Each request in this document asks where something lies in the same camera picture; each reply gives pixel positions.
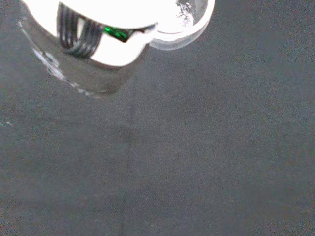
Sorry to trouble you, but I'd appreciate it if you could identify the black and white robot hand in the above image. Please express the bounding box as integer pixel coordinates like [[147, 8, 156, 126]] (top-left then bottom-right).
[[18, 0, 159, 99]]

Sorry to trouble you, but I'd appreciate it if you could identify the black bench cloth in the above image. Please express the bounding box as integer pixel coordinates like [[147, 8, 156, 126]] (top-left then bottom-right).
[[0, 0, 315, 236]]

